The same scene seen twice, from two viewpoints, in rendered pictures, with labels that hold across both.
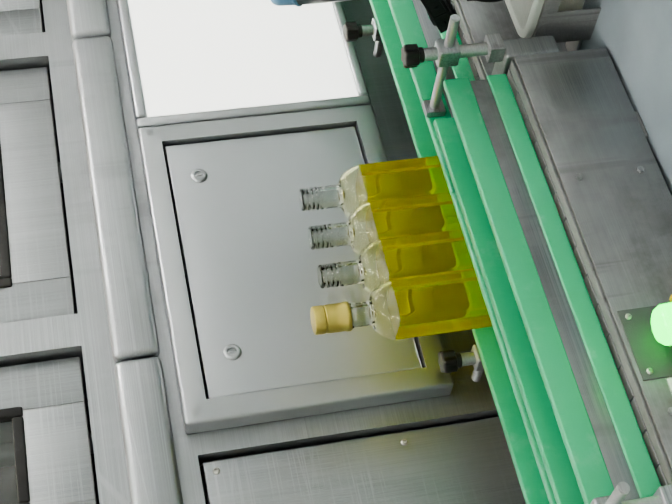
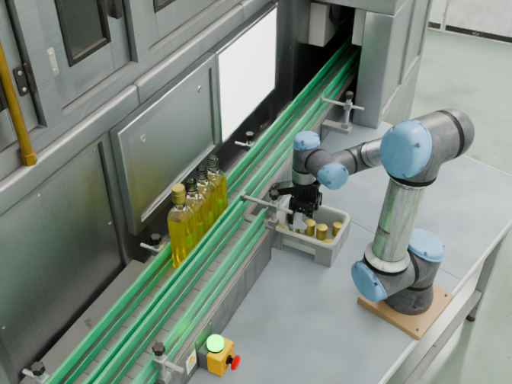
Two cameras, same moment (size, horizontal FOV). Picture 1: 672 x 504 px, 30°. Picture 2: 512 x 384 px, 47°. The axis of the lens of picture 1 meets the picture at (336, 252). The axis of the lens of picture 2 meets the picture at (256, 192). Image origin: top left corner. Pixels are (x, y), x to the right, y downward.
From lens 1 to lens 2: 0.93 m
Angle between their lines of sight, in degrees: 39
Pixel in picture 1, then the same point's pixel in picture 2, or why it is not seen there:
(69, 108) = (218, 13)
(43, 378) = (122, 46)
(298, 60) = (233, 110)
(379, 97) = not seen: hidden behind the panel
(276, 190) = (194, 125)
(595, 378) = (190, 323)
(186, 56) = (236, 62)
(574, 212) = (235, 283)
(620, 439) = (175, 345)
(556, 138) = (252, 261)
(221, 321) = (152, 127)
